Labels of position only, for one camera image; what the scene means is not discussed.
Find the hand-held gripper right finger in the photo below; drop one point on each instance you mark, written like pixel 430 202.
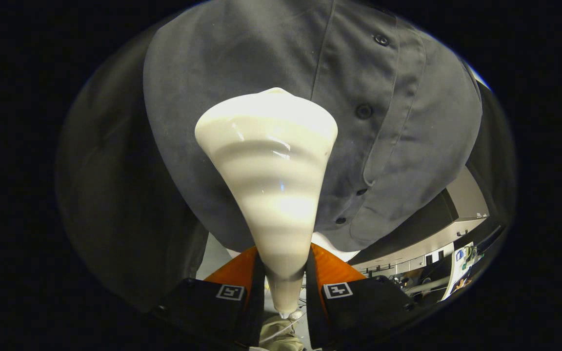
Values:
pixel 359 312

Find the white side desk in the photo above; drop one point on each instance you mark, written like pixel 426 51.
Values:
pixel 461 273

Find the white mannequin torso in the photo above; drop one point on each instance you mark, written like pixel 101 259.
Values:
pixel 339 251

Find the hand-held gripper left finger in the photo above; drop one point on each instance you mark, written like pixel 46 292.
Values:
pixel 203 312

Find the person's beige trousers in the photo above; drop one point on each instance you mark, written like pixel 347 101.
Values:
pixel 281 334

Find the white garment steamer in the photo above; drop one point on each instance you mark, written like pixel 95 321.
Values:
pixel 269 170

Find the grey cabinet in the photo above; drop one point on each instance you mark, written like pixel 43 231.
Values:
pixel 469 200

